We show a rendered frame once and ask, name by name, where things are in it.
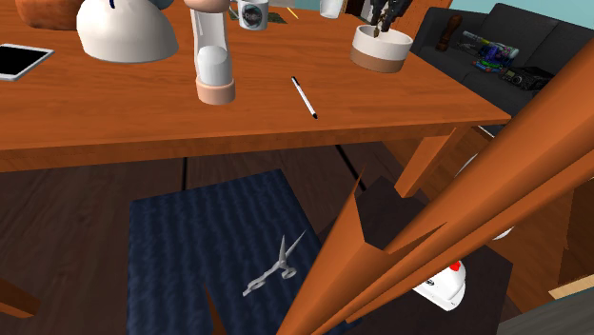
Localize white pen with black tip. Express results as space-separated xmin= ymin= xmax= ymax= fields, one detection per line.
xmin=290 ymin=75 xmax=320 ymax=121

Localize grey metal scissors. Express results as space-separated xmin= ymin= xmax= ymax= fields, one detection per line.
xmin=241 ymin=228 xmax=308 ymax=298

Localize dark blue rug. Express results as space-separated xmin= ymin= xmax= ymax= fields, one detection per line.
xmin=126 ymin=168 xmax=348 ymax=335

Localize white and tan potted plant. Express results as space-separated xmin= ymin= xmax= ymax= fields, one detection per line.
xmin=349 ymin=0 xmax=415 ymax=74

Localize white mug with dark print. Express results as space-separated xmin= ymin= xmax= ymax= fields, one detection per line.
xmin=236 ymin=0 xmax=270 ymax=32

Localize plain white cup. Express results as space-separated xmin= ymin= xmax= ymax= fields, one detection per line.
xmin=319 ymin=0 xmax=345 ymax=20

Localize wooden table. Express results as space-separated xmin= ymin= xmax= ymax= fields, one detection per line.
xmin=0 ymin=0 xmax=512 ymax=200

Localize wooden chair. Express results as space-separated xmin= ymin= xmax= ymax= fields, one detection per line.
xmin=275 ymin=39 xmax=594 ymax=335

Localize white dome-shaped object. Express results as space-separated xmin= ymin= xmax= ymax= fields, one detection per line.
xmin=75 ymin=0 xmax=180 ymax=65

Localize dark sofa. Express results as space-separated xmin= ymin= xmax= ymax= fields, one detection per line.
xmin=409 ymin=2 xmax=594 ymax=137

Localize brown round object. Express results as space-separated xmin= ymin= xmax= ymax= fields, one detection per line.
xmin=14 ymin=0 xmax=85 ymax=31

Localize white tablet with black screen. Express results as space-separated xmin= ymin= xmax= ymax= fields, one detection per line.
xmin=0 ymin=43 xmax=56 ymax=83

